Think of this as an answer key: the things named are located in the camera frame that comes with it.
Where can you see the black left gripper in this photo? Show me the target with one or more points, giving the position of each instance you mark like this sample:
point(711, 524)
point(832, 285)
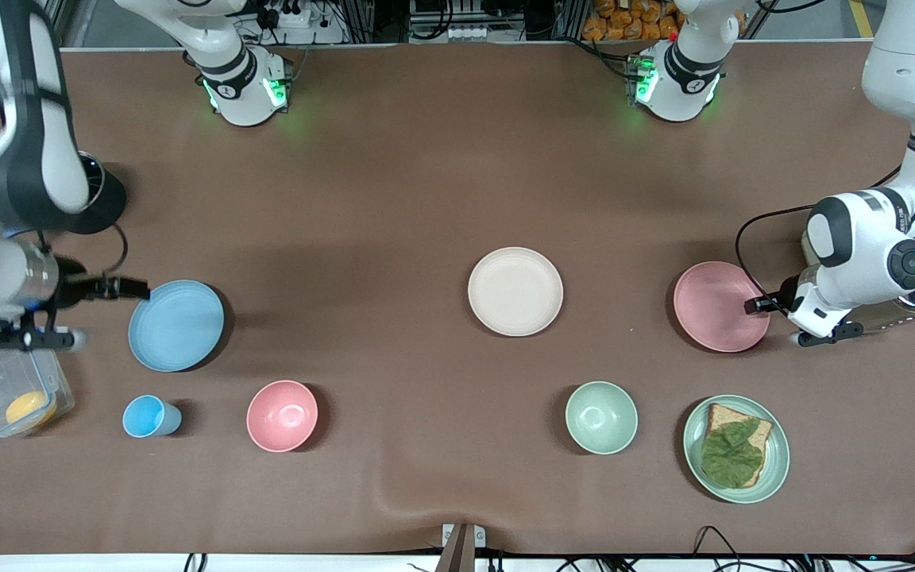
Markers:
point(785, 295)

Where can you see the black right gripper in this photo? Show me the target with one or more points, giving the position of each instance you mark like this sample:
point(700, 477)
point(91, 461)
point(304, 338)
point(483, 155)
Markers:
point(74, 288)

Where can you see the pink plate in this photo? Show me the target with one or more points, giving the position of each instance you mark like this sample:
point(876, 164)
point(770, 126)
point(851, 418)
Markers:
point(716, 306)

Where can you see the blue plate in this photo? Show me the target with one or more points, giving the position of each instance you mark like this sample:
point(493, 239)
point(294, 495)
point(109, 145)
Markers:
point(176, 326)

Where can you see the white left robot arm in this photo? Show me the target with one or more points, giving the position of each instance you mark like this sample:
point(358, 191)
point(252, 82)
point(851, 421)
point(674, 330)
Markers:
point(862, 238)

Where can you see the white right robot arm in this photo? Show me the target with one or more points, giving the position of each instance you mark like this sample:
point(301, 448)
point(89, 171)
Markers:
point(28, 159)

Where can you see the bread slice under lettuce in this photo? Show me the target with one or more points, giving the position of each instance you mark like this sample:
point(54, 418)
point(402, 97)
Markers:
point(723, 415)

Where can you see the blue cup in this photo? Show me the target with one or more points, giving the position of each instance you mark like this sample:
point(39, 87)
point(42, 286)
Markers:
point(148, 417)

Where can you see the yellow round food item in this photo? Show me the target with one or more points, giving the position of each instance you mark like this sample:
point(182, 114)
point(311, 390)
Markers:
point(30, 409)

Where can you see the green lettuce leaf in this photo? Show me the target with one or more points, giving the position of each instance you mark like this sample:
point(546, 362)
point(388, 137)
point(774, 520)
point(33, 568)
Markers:
point(731, 457)

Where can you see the green plate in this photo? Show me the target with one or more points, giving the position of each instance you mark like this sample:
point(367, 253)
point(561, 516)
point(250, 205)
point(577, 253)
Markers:
point(775, 465)

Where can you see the green bowl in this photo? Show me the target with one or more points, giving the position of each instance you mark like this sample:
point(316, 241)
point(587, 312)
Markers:
point(601, 418)

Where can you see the pink bowl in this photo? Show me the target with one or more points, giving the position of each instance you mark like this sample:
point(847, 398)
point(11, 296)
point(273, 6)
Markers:
point(282, 416)

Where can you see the beige plate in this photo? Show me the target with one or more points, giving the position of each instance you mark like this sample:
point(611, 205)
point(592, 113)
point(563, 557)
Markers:
point(515, 291)

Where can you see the orange snack bags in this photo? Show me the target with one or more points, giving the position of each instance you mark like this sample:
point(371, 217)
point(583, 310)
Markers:
point(632, 20)

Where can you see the white power strip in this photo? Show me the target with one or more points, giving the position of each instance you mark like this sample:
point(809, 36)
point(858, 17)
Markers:
point(287, 16)

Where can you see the metal table clamp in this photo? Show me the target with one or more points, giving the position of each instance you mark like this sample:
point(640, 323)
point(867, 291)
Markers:
point(461, 548)

